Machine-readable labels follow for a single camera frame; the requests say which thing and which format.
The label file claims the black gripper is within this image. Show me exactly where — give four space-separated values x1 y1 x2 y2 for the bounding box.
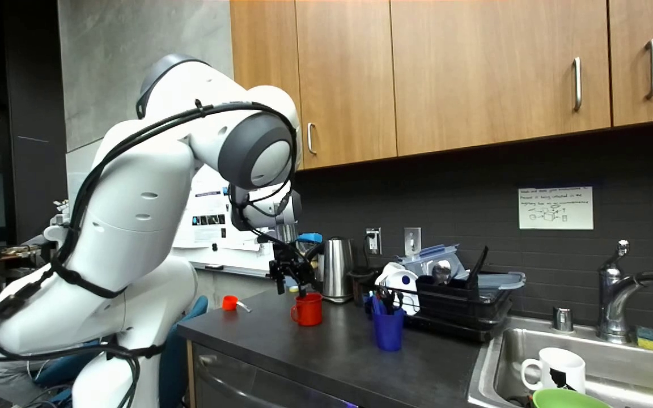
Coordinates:
269 238 321 300

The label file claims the red ceramic mug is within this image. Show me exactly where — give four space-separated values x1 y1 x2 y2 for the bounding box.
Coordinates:
291 291 326 329

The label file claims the white mug black print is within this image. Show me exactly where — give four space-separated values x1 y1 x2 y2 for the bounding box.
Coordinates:
519 344 589 398

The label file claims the stainless steel kettle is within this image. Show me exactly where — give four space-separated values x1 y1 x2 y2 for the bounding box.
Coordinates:
321 236 357 307

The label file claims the black cup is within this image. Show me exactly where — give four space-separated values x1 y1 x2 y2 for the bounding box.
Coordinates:
347 266 379 307

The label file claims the small red measuring scoop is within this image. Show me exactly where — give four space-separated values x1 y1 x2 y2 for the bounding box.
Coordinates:
221 292 255 316

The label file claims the blue plastic utensil cup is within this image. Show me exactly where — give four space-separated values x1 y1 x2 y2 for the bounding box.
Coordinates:
367 292 409 353

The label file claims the white item in rack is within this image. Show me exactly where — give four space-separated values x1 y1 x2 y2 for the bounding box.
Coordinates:
375 262 424 318

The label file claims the clear container blue lid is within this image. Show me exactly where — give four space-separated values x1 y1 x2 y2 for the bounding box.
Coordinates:
400 240 470 282

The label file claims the black dish rack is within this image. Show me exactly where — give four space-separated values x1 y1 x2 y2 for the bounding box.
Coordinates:
404 268 519 347

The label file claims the black spatula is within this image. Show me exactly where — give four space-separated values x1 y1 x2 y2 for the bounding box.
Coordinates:
467 242 492 302

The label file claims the blue plate in rack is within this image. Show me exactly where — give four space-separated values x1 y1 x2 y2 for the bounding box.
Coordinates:
477 268 530 296

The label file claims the narrow wooden cabinet door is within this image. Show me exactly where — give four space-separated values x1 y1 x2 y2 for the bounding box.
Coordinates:
230 0 305 172

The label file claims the small metal sink cup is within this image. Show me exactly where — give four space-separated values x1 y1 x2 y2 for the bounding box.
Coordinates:
552 305 576 333

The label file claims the wide wooden cabinet door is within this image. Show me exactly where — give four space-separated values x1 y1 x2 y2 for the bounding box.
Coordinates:
391 0 614 160

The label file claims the green bowl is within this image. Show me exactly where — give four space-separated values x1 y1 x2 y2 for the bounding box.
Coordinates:
530 386 610 408

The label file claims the chrome sink faucet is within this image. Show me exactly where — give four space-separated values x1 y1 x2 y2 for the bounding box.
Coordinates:
595 238 653 344

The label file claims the stainless steel sink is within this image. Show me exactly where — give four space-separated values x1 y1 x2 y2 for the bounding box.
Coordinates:
467 313 653 408

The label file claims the white wall outlet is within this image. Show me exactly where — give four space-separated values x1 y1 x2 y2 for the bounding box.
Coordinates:
401 225 424 262
364 225 385 259

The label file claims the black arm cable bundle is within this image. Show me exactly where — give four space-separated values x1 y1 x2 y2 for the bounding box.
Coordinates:
0 101 299 408

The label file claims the white paper wall note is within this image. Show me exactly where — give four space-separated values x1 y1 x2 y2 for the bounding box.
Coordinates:
516 185 596 233

